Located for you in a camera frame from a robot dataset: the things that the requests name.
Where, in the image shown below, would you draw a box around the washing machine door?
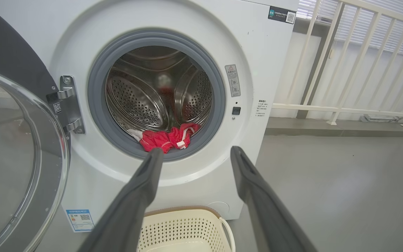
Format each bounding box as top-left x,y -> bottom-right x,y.
0,0 -> 71,252

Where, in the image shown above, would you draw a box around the white metal railing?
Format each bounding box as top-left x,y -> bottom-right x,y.
271,0 -> 403,128

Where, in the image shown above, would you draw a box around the metal door hinge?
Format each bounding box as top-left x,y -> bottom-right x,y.
47,75 -> 85,134

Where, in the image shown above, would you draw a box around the white window blinds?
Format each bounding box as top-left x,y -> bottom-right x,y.
297,0 -> 403,55

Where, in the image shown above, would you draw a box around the red garment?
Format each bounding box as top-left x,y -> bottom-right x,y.
127,122 -> 201,154

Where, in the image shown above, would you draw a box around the blue energy label sticker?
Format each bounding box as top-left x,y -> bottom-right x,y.
66,209 -> 95,232

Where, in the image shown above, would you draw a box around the small grey flat device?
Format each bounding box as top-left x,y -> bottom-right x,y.
360,114 -> 401,123

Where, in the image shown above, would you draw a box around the black qr code sticker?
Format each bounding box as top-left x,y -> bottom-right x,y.
268,6 -> 297,25

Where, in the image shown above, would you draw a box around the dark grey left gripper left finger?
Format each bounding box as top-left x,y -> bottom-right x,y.
77,147 -> 164,252

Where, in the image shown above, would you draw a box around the grey warning sticker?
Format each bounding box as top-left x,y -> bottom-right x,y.
225,64 -> 241,98

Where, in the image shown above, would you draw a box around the white washing machine body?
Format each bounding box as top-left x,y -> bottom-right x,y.
0,0 -> 300,233

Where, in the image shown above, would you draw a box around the cream perforated laundry basket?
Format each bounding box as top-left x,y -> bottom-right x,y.
137,206 -> 236,252

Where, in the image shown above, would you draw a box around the grey rubber door seal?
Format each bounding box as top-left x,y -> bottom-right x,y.
87,29 -> 226,162

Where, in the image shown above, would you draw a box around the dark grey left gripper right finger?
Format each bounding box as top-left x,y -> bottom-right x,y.
230,146 -> 317,252

